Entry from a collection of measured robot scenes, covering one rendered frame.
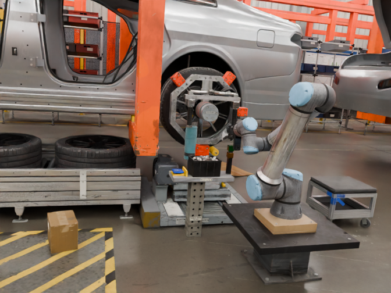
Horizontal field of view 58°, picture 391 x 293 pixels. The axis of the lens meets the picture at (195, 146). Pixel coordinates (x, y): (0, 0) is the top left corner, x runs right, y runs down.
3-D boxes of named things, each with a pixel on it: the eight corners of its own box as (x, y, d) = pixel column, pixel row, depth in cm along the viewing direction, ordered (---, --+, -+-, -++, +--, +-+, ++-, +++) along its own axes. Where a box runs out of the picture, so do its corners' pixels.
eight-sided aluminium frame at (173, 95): (231, 143, 295) (238, 77, 283) (234, 145, 289) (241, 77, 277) (167, 142, 281) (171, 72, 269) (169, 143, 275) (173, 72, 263)
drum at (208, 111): (210, 118, 286) (212, 100, 283) (218, 122, 266) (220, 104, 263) (193, 117, 282) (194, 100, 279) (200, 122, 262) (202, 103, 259)
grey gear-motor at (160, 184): (168, 186, 327) (170, 150, 319) (177, 204, 287) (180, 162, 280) (148, 186, 322) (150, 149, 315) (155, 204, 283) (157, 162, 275)
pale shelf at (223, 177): (226, 174, 261) (226, 170, 260) (234, 181, 245) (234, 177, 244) (168, 174, 249) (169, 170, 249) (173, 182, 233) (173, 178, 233)
